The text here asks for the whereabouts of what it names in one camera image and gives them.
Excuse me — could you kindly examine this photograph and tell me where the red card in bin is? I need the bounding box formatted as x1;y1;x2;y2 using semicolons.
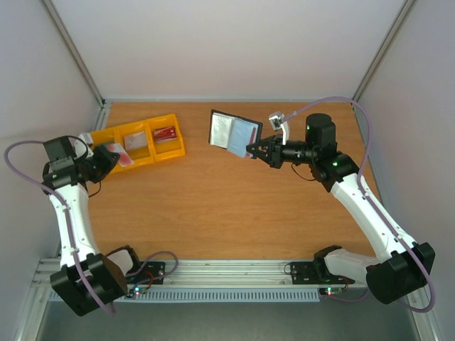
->
152;126;178;144

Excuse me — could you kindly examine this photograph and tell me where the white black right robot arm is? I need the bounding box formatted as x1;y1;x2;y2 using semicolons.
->
246;112;435;304

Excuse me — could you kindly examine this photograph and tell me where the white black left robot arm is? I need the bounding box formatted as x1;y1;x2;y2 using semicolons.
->
42;136;144;316

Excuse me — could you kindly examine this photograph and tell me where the maroon stripe card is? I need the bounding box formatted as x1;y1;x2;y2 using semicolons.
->
245;127;257;158

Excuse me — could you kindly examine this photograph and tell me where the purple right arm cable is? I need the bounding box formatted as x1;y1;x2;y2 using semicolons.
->
282;95;438;313

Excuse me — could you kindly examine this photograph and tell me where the aluminium front rail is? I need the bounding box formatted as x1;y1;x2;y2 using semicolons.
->
31;258;424;289

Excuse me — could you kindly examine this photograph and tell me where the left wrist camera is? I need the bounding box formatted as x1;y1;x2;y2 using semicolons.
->
75;132;94;158

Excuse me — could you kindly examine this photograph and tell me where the yellow three-compartment bin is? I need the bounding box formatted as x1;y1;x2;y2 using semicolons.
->
90;114;186;173

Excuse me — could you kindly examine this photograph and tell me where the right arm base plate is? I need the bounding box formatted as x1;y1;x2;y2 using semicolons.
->
283;261;355;286

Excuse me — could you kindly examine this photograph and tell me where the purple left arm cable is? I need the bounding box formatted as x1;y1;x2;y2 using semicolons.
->
4;140;117;316

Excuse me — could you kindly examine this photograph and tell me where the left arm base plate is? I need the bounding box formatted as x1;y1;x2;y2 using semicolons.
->
127;261;166;286

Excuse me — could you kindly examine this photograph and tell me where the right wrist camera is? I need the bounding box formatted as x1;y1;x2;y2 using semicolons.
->
268;112;290;146

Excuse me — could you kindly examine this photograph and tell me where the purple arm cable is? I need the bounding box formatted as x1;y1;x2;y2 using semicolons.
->
282;95;438;313
4;140;117;316

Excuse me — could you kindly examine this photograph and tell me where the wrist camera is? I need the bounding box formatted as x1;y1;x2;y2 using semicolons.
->
75;132;94;158
268;112;290;146

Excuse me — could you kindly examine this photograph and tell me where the red white circle card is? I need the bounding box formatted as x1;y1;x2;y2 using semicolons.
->
107;143;134;168

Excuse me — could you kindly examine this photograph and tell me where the grey slotted cable duct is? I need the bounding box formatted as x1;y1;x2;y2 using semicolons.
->
116;288;320;303

